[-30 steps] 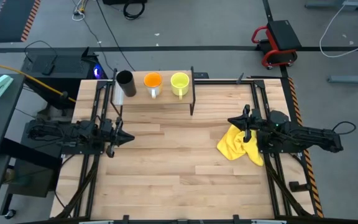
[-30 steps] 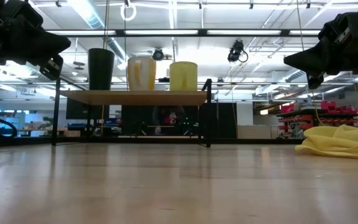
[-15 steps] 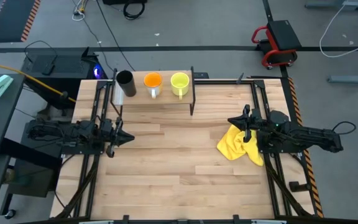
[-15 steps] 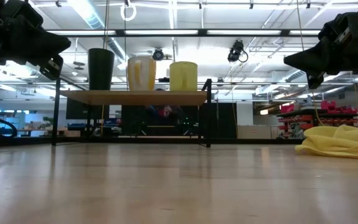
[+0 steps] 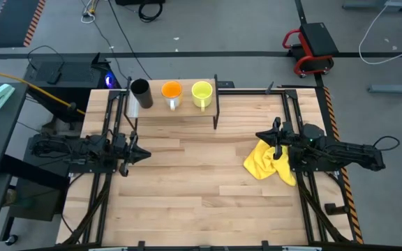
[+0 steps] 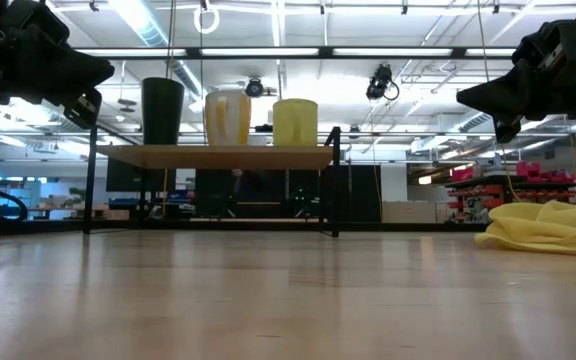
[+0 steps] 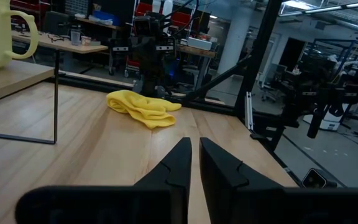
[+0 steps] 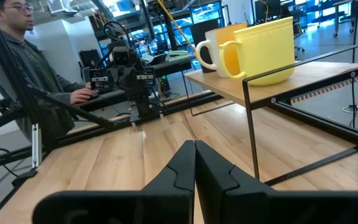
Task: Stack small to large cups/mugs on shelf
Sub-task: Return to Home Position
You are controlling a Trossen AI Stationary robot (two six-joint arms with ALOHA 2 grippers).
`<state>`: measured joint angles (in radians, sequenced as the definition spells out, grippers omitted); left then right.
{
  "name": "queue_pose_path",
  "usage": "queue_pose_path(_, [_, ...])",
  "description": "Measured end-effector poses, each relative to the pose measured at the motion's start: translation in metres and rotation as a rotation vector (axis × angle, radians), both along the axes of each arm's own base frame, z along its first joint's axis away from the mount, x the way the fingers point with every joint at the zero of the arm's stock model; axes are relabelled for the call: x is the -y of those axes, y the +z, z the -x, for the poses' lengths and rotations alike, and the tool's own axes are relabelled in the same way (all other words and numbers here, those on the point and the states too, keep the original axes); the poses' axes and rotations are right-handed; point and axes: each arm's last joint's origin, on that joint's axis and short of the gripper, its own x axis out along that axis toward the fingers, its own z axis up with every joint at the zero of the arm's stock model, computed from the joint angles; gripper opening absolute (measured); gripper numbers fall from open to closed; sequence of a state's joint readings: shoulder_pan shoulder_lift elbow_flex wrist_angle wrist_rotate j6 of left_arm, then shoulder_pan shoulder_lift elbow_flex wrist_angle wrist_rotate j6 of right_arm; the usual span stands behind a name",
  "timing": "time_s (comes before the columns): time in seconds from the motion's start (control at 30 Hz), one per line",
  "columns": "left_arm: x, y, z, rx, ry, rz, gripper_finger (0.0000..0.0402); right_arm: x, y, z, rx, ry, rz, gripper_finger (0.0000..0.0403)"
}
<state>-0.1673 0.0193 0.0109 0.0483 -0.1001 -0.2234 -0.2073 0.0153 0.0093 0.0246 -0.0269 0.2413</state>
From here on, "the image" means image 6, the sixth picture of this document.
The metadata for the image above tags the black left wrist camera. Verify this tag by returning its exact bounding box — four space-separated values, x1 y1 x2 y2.
65 88 103 130

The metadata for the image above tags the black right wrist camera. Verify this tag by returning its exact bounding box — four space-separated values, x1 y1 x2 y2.
495 117 519 144

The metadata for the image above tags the white hanging ring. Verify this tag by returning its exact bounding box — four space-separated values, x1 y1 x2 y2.
192 5 222 35

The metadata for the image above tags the yellow-green mug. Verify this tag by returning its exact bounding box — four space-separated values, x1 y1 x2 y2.
271 98 319 148

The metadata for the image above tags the beige low cabinet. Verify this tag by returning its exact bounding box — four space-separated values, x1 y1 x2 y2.
381 200 449 225

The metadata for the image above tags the yellow cloth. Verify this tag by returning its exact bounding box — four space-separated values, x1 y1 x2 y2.
473 199 576 258

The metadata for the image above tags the rack with red bins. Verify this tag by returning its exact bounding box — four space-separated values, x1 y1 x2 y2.
443 160 576 225

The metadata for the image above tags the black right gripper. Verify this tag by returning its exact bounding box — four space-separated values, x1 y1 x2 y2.
456 0 576 126

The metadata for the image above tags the yellow hanging cable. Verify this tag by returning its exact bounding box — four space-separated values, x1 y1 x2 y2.
476 0 522 204

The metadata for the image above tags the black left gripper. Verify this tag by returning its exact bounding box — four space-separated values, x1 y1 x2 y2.
0 0 116 104

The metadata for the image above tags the black metal table frame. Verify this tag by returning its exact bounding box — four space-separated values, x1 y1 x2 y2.
0 217 489 237

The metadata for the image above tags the black cup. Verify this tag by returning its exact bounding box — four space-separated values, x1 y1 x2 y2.
140 76 186 147

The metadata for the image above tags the potted plant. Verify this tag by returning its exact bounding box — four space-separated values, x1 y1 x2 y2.
62 186 89 210

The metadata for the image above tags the wooden shelf with black frame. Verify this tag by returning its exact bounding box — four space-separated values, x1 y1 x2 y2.
82 126 343 239

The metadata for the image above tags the black ceiling camera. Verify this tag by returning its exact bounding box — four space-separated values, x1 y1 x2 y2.
244 76 266 99
365 63 400 101

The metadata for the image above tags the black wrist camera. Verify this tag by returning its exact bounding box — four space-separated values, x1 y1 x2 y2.
65 88 103 130
495 117 519 144

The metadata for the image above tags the black cabinet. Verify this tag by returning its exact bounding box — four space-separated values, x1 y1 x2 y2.
195 164 383 224

